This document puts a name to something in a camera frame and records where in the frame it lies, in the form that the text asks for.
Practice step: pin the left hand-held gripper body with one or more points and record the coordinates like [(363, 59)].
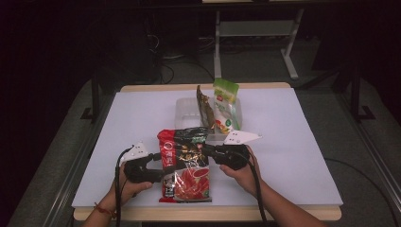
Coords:
[(138, 171)]

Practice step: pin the white metal stand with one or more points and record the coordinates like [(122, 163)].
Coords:
[(217, 47)]

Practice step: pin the brown foil packet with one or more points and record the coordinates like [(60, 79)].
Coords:
[(205, 110)]

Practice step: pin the wooden table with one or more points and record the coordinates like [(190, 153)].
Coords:
[(205, 213)]

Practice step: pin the black metal stand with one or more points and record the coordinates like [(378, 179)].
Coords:
[(95, 97), (356, 94)]

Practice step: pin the white green corn starch bag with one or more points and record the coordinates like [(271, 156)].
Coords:
[(225, 107)]

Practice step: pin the translucent plastic container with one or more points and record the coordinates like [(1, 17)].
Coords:
[(186, 112)]

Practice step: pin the person's right hand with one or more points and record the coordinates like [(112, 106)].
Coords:
[(242, 179)]

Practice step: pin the person's left hand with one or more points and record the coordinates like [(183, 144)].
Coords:
[(129, 190)]

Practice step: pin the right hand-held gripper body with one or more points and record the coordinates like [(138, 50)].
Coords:
[(231, 156)]

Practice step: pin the red black hot pot packet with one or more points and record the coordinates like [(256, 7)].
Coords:
[(184, 167)]

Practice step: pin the white table mat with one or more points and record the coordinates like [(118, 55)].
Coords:
[(283, 142)]

